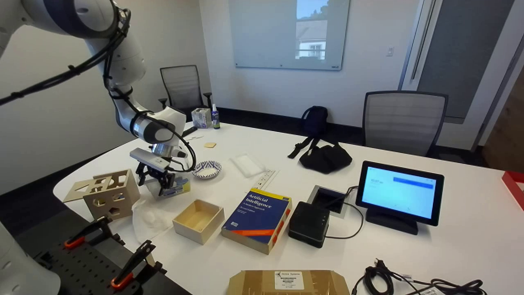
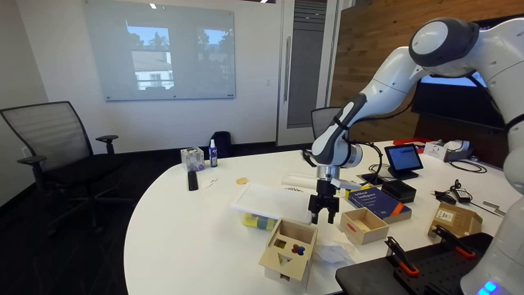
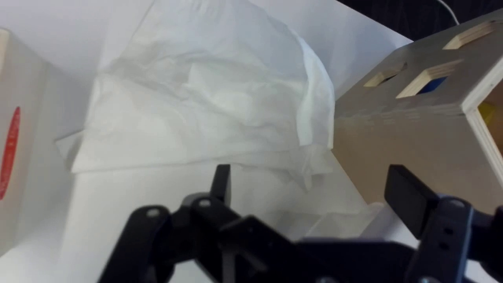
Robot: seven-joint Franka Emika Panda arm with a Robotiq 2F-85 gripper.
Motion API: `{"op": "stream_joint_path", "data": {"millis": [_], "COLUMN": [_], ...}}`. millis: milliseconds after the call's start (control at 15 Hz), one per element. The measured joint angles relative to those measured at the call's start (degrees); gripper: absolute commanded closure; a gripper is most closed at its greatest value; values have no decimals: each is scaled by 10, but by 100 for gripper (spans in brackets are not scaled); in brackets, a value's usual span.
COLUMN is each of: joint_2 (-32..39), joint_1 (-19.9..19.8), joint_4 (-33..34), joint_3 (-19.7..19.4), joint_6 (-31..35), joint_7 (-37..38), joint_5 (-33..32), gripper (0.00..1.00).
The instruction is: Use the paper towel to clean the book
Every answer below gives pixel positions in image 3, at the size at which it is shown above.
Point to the white paper towel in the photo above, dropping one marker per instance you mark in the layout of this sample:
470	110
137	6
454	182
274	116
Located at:
198	104

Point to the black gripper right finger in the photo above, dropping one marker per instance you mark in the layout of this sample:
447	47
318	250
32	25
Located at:
450	245

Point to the small open wooden box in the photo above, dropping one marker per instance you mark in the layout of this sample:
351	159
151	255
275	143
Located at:
32	104

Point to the clear plastic wrapper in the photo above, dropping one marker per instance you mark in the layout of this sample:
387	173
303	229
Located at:
340	222

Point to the wooden shape sorter box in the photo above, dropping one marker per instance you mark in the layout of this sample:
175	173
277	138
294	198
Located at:
409	141

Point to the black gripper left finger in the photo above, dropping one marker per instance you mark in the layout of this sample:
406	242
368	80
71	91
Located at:
198	245

